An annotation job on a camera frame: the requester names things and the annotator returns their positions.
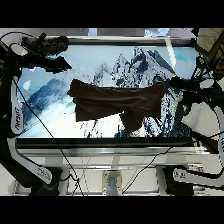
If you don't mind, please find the silver frame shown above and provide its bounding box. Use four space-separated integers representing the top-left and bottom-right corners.
0 35 218 197

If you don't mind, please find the brown shirt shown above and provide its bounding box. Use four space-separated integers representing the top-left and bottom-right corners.
67 78 167 135

